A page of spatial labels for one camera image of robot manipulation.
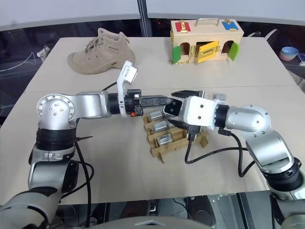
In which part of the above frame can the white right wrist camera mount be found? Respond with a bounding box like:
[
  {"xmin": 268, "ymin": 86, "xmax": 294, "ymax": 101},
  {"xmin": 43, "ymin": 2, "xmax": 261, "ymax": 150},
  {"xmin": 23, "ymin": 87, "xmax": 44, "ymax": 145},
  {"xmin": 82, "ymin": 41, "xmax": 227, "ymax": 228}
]
[{"xmin": 180, "ymin": 95, "xmax": 220, "ymax": 131}]

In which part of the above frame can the wooden slatted rack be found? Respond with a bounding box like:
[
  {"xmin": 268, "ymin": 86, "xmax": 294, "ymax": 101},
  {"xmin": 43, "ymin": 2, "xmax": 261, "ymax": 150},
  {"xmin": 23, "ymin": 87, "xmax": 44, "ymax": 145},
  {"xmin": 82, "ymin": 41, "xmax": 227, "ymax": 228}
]
[{"xmin": 142, "ymin": 108, "xmax": 209, "ymax": 164}]

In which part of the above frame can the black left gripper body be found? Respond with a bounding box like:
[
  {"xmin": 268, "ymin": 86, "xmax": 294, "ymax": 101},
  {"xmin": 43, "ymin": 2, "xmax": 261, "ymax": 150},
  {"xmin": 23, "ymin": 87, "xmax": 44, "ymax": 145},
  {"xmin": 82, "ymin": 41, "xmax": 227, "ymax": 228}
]
[{"xmin": 123, "ymin": 89, "xmax": 144, "ymax": 117}]

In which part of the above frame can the wooden lock box toy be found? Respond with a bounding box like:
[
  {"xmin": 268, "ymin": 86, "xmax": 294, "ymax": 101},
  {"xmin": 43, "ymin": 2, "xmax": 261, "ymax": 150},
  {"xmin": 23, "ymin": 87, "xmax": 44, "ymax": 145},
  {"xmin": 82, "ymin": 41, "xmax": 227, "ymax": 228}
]
[{"xmin": 169, "ymin": 17, "xmax": 244, "ymax": 65}]

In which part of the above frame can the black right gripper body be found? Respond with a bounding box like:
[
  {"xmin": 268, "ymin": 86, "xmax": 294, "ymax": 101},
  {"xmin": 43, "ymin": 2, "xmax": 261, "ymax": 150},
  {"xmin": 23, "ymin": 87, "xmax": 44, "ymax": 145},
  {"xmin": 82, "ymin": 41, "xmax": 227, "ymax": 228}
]
[{"xmin": 163, "ymin": 98, "xmax": 184, "ymax": 118}]

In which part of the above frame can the pink bowl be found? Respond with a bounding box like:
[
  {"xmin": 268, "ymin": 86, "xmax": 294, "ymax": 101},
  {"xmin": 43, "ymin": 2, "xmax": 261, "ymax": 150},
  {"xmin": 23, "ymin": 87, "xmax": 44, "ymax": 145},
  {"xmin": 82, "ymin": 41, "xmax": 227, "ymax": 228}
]
[{"xmin": 279, "ymin": 50, "xmax": 298, "ymax": 62}]

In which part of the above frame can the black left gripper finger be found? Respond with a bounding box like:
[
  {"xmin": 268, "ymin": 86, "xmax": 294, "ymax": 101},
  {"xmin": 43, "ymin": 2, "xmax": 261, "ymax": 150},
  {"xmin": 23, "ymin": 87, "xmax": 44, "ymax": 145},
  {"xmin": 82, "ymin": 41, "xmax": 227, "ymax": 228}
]
[
  {"xmin": 142, "ymin": 94, "xmax": 169, "ymax": 102},
  {"xmin": 142, "ymin": 97, "xmax": 173, "ymax": 108}
]

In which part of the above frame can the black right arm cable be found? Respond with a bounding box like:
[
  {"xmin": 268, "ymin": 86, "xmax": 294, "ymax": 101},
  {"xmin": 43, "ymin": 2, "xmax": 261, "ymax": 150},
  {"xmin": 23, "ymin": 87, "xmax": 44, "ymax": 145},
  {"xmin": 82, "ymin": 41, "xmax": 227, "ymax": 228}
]
[{"xmin": 184, "ymin": 124, "xmax": 256, "ymax": 178}]

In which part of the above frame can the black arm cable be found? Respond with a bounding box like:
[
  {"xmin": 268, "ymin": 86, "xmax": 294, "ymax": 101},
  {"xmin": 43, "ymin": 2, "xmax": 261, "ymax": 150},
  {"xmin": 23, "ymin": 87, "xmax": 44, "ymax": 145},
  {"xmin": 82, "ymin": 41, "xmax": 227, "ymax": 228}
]
[
  {"xmin": 184, "ymin": 124, "xmax": 256, "ymax": 178},
  {"xmin": 59, "ymin": 82, "xmax": 119, "ymax": 228}
]

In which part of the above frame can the beige hiking boot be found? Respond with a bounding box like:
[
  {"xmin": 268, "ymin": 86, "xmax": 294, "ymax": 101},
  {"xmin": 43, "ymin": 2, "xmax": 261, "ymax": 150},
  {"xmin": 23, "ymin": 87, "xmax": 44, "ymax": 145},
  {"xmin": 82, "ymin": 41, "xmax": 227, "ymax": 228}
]
[{"xmin": 67, "ymin": 27, "xmax": 137, "ymax": 75}]

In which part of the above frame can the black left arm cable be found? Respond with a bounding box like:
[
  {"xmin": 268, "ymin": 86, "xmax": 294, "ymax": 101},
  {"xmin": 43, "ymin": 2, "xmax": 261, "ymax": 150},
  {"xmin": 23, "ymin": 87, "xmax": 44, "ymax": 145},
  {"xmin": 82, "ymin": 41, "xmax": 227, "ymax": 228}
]
[{"xmin": 59, "ymin": 82, "xmax": 119, "ymax": 228}]

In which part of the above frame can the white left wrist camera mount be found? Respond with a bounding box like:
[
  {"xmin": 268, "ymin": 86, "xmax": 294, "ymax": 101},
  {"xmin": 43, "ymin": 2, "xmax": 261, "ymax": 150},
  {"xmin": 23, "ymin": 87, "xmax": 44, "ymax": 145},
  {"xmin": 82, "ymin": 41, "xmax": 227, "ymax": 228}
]
[{"xmin": 116, "ymin": 60, "xmax": 139, "ymax": 118}]

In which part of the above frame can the blue bowl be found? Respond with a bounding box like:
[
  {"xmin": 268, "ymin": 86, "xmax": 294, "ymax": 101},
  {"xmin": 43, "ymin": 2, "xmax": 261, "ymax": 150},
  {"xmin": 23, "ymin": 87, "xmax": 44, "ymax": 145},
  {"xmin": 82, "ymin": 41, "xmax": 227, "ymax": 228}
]
[{"xmin": 281, "ymin": 46, "xmax": 300, "ymax": 56}]

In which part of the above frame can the small white device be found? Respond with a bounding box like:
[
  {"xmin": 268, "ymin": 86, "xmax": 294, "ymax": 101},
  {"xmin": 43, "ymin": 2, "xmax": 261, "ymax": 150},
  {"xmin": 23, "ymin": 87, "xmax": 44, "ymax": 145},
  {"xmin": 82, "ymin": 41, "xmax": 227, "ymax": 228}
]
[{"xmin": 36, "ymin": 44, "xmax": 51, "ymax": 61}]

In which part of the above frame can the metal post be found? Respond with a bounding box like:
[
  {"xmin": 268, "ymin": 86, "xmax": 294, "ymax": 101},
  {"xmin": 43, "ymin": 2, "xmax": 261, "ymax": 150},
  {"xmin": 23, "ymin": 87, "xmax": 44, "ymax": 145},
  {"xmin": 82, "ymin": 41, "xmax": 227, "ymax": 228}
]
[{"xmin": 136, "ymin": 0, "xmax": 150, "ymax": 38}]

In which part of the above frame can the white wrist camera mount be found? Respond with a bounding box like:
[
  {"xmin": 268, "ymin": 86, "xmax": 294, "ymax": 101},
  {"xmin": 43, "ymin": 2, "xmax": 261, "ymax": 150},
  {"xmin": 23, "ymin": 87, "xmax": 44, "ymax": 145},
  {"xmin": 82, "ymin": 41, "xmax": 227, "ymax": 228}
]
[
  {"xmin": 116, "ymin": 60, "xmax": 139, "ymax": 118},
  {"xmin": 180, "ymin": 95, "xmax": 220, "ymax": 131}
]

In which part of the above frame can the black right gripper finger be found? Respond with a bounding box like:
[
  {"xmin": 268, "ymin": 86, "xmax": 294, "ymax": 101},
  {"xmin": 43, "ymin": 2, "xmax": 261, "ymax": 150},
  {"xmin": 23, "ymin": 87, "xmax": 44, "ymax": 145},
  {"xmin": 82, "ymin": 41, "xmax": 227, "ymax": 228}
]
[
  {"xmin": 167, "ymin": 117, "xmax": 192, "ymax": 131},
  {"xmin": 171, "ymin": 89, "xmax": 200, "ymax": 99}
]

